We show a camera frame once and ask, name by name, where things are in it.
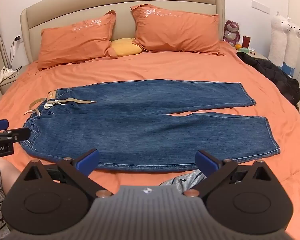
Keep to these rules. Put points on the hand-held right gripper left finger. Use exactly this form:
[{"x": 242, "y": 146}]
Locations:
[{"x": 88, "y": 162}]

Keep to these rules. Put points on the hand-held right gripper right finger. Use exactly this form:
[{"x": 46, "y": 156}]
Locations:
[{"x": 207, "y": 163}]

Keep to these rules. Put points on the blue denim pants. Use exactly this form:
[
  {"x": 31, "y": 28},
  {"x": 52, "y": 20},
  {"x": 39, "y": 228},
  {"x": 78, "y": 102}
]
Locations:
[{"x": 140, "y": 130}]

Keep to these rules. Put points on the person's leg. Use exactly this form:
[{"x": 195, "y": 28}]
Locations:
[{"x": 7, "y": 172}]

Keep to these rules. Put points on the white cloth bag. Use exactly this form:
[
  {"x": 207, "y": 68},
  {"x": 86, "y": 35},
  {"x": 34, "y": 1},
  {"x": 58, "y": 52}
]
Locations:
[{"x": 5, "y": 75}]

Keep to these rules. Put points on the khaki woven belt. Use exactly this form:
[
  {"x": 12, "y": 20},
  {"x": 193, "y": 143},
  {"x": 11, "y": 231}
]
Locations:
[{"x": 82, "y": 101}]

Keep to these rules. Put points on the orange bed sheet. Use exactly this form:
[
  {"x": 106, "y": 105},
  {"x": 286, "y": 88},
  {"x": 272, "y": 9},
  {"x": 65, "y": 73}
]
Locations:
[{"x": 165, "y": 67}]

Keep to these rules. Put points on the orange pillow with flower print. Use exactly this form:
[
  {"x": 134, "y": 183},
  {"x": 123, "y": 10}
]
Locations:
[
  {"x": 75, "y": 42},
  {"x": 175, "y": 30}
]

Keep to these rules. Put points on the black quilted jacket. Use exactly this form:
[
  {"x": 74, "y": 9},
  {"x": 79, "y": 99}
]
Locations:
[{"x": 272, "y": 75}]

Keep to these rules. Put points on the green box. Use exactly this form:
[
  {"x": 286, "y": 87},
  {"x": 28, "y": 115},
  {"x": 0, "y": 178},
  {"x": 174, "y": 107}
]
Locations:
[{"x": 243, "y": 50}]

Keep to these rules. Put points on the small yellow pillow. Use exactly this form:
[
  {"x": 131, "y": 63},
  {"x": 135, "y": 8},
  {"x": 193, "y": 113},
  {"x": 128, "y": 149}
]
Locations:
[{"x": 125, "y": 47}]

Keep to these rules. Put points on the orange fruit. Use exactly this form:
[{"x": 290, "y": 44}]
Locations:
[{"x": 238, "y": 46}]

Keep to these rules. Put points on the beige nightstand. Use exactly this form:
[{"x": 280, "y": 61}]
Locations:
[{"x": 261, "y": 55}]

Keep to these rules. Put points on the blue box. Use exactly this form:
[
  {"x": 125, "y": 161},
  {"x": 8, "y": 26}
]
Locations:
[{"x": 288, "y": 70}]

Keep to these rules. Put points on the red cup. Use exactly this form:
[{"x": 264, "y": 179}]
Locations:
[{"x": 246, "y": 42}]

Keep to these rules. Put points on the pink plush bear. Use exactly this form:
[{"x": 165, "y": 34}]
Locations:
[{"x": 231, "y": 33}]

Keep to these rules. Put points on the white alpaca plush toy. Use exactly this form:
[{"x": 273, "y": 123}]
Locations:
[
  {"x": 293, "y": 47},
  {"x": 277, "y": 40}
]

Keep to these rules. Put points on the beige upholstered headboard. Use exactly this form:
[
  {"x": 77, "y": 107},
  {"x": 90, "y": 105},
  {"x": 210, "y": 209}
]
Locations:
[{"x": 125, "y": 17}]

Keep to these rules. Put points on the black wall charger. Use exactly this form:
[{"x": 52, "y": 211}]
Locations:
[{"x": 17, "y": 38}]

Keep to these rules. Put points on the white wall switch plate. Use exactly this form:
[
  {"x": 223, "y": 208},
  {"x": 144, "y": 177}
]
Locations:
[{"x": 260, "y": 6}]

